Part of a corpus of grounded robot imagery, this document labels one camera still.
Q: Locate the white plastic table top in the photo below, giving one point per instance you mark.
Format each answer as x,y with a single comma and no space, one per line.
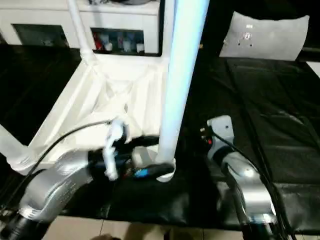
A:
125,85

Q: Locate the black box with yellow label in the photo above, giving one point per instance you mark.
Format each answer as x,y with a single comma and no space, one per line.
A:
220,20

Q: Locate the white plastic bag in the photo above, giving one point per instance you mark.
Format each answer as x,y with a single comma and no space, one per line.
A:
265,37

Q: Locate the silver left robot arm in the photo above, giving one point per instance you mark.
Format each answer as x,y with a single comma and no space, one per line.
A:
55,185

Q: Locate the white cabinet with glass doors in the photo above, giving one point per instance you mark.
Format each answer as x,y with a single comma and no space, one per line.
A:
30,20

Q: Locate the small white jar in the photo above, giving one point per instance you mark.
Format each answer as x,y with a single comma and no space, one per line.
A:
108,48
140,48

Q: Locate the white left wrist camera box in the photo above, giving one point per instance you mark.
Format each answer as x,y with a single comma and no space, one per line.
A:
114,145

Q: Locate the white flat board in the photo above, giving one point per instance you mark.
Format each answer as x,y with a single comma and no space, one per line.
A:
315,66

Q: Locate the small red bottle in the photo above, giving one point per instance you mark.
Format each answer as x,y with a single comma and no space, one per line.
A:
98,45

